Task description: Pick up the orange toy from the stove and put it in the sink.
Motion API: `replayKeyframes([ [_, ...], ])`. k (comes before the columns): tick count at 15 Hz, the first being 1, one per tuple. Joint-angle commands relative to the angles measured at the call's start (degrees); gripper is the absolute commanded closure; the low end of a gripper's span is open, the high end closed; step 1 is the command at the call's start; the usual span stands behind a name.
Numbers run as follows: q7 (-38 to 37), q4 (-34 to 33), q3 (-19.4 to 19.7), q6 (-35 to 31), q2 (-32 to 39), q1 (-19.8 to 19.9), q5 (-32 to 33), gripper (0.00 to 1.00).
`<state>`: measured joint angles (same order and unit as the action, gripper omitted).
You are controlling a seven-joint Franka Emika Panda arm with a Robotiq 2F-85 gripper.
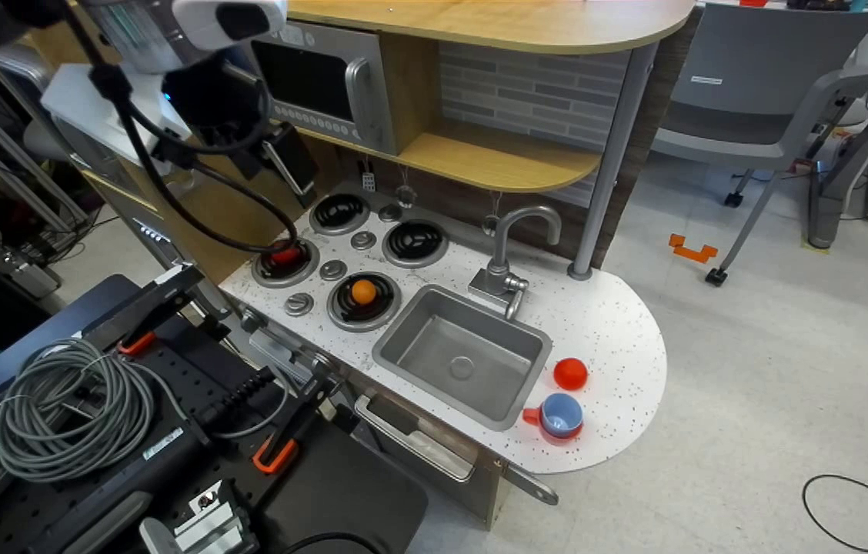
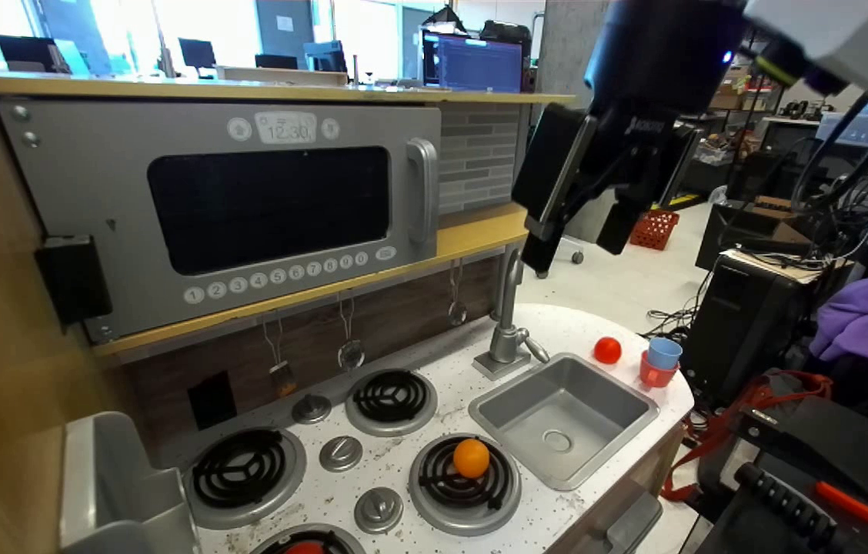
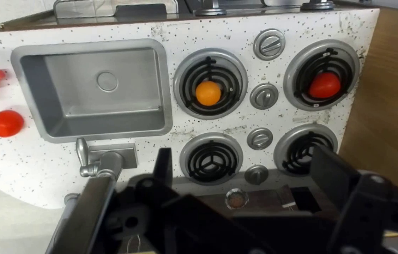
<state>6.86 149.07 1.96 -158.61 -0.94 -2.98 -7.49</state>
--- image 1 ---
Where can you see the gray toy microwave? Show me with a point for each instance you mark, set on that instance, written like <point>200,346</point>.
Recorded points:
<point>322,81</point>

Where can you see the red toy bowl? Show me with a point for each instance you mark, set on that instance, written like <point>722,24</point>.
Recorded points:
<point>571,373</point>

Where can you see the aluminium frame rails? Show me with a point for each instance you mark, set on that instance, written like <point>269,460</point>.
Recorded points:
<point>4,156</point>

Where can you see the silver metal bracket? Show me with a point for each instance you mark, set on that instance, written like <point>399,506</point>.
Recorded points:
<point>204,523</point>

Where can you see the blue toy cup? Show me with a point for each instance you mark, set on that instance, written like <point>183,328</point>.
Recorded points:
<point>560,413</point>

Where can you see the light gray office chair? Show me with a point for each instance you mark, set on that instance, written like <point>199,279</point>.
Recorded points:
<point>761,81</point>

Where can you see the gray stove knob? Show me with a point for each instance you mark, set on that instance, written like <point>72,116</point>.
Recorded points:
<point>363,242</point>
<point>332,270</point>
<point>298,304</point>
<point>388,212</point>

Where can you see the red toy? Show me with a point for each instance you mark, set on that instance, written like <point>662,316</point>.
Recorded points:
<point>283,254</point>

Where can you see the black coil stove burner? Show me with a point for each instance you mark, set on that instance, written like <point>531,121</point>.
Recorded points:
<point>341,308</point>
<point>269,275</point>
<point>340,212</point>
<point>415,242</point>

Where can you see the gray toy faucet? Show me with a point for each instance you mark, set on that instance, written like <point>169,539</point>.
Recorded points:
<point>501,270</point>

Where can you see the orange toy ball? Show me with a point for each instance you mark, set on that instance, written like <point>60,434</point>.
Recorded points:
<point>363,292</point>

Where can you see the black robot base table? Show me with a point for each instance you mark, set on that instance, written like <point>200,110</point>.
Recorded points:
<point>352,504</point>

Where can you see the red toy cup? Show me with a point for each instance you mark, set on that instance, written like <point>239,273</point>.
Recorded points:
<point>531,417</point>

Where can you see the gray kitchen support post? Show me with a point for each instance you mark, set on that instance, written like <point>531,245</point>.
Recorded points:
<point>612,156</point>

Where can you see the gray toy sink basin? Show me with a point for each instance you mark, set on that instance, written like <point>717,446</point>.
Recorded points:
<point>458,354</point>

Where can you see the orange floor bracket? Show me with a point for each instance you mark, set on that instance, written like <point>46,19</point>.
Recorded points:
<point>693,251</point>

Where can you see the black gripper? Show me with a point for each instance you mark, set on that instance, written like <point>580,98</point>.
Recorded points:
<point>212,102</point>

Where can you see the wooden toy kitchen playset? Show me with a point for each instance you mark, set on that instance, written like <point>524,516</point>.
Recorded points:
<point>599,340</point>

